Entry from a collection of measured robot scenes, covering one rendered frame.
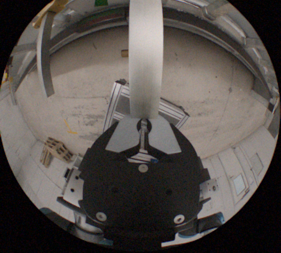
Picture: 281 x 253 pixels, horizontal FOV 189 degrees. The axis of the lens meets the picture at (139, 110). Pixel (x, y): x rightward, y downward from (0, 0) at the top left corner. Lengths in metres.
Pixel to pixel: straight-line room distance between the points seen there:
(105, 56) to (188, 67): 0.93
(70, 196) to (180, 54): 1.16
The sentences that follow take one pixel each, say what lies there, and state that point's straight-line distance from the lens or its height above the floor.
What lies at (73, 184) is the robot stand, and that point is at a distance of 0.23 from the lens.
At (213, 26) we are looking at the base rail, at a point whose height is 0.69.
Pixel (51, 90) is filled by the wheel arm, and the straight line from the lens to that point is 0.27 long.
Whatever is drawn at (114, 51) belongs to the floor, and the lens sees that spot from 1.00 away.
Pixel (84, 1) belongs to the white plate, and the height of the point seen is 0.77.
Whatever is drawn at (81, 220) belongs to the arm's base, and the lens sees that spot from 0.39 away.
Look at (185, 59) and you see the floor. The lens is 1.05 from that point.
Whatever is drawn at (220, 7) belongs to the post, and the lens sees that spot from 0.34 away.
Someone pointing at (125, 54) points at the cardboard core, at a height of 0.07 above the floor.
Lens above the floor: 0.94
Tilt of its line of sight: 59 degrees down
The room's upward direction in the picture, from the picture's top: 174 degrees counter-clockwise
